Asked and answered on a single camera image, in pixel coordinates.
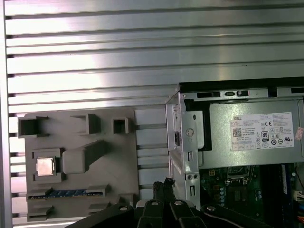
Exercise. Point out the black PC case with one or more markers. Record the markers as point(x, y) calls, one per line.
point(187, 147)

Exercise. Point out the silver CPU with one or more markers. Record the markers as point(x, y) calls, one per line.
point(45, 166)

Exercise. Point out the grey power supply unit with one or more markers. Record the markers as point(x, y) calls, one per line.
point(221, 152)

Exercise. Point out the RAM stick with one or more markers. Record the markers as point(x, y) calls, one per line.
point(285, 190)
point(69, 192)

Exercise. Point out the grey parts rack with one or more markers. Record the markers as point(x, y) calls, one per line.
point(114, 166)

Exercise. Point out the green motherboard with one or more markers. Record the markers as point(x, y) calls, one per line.
point(213, 190)

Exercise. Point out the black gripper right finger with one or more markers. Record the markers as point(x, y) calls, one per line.
point(180, 213)

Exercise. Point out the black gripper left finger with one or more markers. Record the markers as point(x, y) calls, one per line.
point(149, 213)

